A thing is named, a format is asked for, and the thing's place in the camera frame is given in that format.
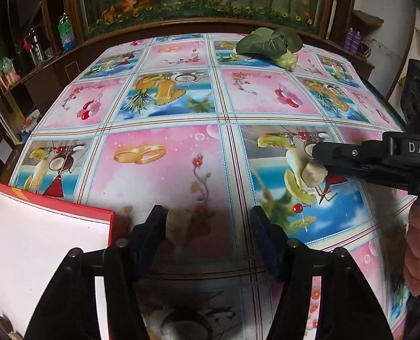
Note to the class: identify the steel thermos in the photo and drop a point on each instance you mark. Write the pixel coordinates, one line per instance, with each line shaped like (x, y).
(36, 46)

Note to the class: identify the printed tablecloth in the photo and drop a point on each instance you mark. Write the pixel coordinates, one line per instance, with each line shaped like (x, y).
(181, 106)

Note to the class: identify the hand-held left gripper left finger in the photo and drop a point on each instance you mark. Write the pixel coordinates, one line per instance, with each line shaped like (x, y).
(156, 225)

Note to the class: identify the black bottle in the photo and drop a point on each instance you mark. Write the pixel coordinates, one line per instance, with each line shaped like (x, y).
(23, 60)

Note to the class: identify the white and blue bucket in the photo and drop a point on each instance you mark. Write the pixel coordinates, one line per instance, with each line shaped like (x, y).
(30, 122)

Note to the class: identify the plastic bottle with green label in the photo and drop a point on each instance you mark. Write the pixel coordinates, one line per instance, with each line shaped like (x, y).
(66, 33)

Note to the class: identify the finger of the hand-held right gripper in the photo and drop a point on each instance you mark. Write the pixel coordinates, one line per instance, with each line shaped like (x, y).
(341, 154)
(358, 174)

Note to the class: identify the red box with white inside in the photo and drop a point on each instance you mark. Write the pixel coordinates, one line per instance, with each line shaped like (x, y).
(36, 237)

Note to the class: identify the pink and green packet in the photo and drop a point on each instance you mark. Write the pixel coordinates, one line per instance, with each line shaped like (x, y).
(8, 72)

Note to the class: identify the bok choy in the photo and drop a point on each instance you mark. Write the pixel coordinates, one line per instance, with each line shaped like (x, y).
(266, 44)

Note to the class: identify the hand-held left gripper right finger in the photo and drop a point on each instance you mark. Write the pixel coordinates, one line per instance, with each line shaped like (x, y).
(263, 230)

